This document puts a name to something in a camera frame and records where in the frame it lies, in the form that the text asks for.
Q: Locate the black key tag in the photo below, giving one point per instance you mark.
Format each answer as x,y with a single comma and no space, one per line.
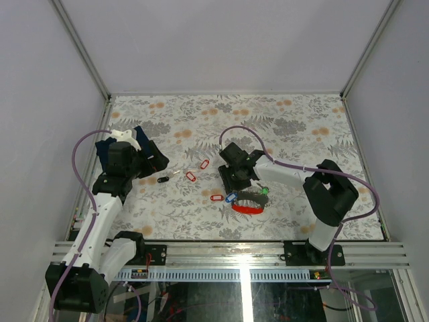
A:
163,179

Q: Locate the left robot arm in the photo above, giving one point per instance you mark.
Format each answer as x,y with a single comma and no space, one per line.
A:
81,281

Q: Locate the aluminium corner post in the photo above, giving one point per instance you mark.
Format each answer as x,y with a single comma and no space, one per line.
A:
78,44
383,23

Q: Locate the red handled metal keyring holder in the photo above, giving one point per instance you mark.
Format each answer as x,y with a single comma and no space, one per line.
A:
250,203

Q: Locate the red key tag with key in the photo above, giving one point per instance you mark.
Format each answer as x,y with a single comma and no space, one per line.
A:
204,164
190,176

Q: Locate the dark blue folded cloth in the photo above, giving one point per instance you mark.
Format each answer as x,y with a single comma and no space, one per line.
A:
109,150

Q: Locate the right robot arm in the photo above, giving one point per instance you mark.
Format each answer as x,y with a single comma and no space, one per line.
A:
330,193

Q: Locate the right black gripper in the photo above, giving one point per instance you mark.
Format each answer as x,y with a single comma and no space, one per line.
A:
229,184

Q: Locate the slotted white cable duct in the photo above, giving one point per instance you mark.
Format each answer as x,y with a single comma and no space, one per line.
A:
211,275

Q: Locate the left aluminium corner post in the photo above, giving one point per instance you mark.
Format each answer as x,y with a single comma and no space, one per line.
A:
78,44

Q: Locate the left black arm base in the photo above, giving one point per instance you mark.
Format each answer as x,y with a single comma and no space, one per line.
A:
151,255

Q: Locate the aluminium front rail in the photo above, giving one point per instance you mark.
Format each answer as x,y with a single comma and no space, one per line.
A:
364,255

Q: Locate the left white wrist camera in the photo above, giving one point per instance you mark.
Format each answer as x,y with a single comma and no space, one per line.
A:
126,136

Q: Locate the right aluminium corner post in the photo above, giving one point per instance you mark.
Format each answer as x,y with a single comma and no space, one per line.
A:
383,23

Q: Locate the blue key tag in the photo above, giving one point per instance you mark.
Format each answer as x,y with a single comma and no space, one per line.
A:
231,197

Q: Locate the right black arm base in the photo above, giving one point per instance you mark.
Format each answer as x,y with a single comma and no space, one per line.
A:
301,253

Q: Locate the green key tag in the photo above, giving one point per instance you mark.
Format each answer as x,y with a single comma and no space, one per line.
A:
264,191

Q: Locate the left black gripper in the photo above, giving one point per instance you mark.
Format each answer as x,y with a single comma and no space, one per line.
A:
159,163

